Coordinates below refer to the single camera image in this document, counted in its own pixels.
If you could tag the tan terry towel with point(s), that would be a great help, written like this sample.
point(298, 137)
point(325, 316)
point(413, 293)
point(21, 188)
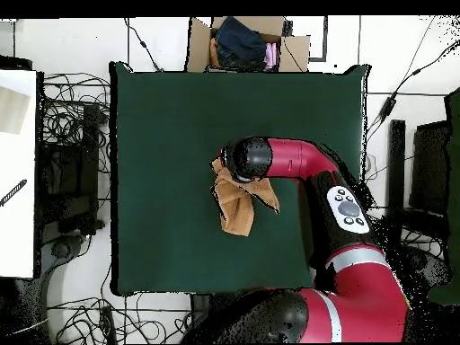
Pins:
point(237, 208)

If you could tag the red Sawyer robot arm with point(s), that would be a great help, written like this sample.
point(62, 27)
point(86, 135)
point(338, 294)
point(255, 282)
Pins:
point(298, 158)

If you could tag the black flat device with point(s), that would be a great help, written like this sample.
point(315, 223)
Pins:
point(14, 64)

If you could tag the dark green table cloth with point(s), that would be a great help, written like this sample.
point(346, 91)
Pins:
point(161, 143)

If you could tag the tan garment in box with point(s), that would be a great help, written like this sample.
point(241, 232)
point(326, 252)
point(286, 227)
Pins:
point(214, 54)

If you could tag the pink garment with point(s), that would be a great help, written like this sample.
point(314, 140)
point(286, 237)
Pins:
point(270, 55)

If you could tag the open cardboard box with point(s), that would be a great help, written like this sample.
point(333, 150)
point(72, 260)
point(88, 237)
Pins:
point(197, 46)

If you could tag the dark blue jeans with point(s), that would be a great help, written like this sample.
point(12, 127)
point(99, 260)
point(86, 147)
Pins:
point(239, 43)

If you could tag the black power strip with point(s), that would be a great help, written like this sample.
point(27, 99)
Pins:
point(107, 323)

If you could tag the white desk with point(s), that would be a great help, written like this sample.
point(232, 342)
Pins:
point(18, 233)

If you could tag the beige paper sheet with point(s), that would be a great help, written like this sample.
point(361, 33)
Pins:
point(12, 111)

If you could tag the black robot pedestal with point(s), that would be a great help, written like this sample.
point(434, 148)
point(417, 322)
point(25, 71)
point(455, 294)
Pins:
point(201, 305)

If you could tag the black metal frame piece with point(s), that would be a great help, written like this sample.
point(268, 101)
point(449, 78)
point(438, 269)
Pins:
point(325, 36)

